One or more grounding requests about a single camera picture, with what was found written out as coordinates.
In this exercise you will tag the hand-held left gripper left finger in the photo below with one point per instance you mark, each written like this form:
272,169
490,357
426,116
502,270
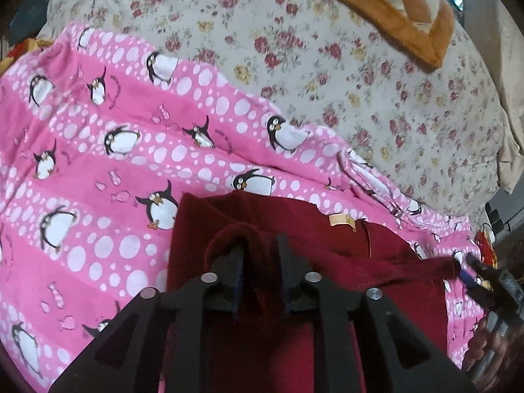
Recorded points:
234,266

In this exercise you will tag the floral bed sheet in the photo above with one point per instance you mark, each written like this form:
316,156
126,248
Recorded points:
327,90

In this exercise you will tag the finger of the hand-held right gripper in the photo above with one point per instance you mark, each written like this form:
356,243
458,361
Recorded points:
475,290
482,268

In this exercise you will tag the red yellow printed bag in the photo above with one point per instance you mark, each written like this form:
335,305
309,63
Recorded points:
487,245

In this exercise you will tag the dark blue cloth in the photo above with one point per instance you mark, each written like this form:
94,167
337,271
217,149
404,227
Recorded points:
26,12

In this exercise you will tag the maroon sweater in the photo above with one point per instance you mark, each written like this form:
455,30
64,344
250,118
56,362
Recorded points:
327,249

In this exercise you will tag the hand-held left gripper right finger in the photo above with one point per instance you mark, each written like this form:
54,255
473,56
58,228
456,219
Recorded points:
287,270

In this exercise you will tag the orange checked blanket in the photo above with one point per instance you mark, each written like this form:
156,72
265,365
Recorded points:
409,28

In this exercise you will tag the pink penguin print blanket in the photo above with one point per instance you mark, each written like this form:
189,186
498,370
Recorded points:
123,110

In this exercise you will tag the person's right hand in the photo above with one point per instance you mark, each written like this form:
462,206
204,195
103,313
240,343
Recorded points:
489,352

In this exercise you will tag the red yellow printed cloth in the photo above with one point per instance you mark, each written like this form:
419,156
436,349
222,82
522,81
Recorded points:
20,51

